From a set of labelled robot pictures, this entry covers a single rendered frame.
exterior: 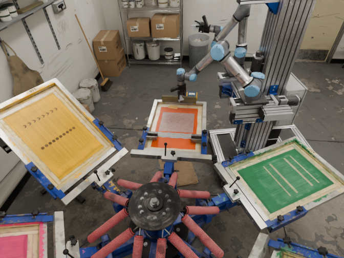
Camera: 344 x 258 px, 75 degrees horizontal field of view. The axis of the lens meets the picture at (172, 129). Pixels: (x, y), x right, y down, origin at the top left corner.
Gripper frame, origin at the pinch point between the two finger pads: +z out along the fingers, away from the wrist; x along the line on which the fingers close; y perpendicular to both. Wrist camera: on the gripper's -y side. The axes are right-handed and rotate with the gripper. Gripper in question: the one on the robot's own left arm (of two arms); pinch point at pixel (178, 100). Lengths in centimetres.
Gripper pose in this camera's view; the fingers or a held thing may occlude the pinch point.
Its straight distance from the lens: 238.5
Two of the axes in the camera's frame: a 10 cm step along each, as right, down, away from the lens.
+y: 9.9, 0.5, -1.2
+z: 0.4, 7.4, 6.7
